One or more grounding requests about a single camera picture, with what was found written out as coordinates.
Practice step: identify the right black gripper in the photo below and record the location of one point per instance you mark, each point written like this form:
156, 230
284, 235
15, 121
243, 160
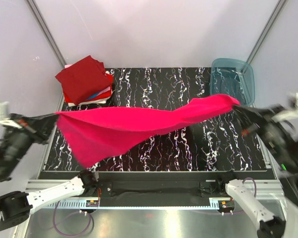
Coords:
261, 119

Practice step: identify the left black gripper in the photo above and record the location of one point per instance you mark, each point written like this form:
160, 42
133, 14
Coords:
46, 121

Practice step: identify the bright pink t shirt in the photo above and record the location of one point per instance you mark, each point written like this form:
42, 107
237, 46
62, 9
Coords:
96, 134

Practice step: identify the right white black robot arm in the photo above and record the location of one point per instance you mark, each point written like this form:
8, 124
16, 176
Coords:
274, 213

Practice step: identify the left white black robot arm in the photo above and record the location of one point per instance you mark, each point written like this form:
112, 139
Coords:
16, 206

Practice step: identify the stack of folded t shirts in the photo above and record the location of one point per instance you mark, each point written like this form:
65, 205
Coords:
98, 98

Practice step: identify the teal translucent plastic bin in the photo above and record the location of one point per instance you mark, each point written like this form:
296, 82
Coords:
234, 78

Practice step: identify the black marble pattern mat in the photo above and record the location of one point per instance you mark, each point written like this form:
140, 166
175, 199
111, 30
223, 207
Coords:
213, 145

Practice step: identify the folded dark red t shirt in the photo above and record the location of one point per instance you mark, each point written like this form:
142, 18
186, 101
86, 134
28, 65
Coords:
83, 79

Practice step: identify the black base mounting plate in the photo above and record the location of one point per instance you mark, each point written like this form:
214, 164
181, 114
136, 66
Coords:
210, 183

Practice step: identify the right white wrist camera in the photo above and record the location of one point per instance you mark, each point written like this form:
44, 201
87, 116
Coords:
288, 114

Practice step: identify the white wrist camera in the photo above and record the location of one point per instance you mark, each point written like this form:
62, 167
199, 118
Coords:
4, 114
288, 114

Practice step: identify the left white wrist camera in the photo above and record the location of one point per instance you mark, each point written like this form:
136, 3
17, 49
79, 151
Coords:
4, 114

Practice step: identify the aluminium frame rail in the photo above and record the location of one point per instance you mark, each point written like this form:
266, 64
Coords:
103, 196

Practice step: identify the left aluminium corner post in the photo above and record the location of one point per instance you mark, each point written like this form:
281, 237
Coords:
46, 31

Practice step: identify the aluminium corner post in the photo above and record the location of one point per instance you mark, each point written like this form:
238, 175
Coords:
46, 31
266, 30

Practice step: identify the right aluminium corner post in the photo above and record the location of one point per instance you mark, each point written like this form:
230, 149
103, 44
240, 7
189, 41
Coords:
266, 30

